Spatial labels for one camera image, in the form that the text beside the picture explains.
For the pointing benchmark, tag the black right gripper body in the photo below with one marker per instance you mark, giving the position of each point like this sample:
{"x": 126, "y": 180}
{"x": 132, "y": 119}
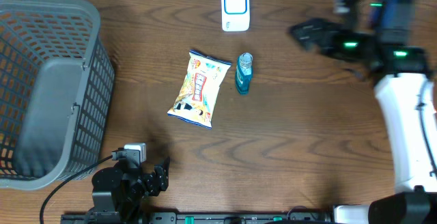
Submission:
{"x": 348, "y": 44}

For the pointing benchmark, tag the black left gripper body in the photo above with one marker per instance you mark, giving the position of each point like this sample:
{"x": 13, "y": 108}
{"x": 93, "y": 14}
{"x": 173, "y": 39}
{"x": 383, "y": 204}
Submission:
{"x": 146, "y": 182}

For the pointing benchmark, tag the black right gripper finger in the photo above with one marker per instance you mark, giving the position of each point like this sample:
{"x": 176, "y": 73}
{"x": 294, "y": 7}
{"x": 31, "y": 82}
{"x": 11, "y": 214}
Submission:
{"x": 348, "y": 11}
{"x": 314, "y": 32}

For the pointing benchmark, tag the teal mouthwash bottle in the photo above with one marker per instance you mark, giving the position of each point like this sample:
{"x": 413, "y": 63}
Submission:
{"x": 244, "y": 73}

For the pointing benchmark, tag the snack bag with red label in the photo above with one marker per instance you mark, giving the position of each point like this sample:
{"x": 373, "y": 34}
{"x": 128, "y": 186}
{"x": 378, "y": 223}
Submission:
{"x": 196, "y": 100}

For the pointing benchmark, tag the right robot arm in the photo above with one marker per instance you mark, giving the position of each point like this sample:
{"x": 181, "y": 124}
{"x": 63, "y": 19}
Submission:
{"x": 404, "y": 88}

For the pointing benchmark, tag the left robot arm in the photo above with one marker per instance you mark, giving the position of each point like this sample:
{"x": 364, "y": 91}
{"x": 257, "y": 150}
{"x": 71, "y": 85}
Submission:
{"x": 118, "y": 191}

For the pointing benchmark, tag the white barcode scanner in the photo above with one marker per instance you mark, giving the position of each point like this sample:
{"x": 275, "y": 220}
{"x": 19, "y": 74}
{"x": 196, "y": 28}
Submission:
{"x": 235, "y": 15}

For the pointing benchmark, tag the grey plastic shopping basket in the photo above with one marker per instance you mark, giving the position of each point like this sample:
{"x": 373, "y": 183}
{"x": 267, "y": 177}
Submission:
{"x": 56, "y": 86}

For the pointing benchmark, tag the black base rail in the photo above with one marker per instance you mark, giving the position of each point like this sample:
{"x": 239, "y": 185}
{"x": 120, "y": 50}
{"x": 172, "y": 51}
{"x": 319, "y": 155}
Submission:
{"x": 299, "y": 216}

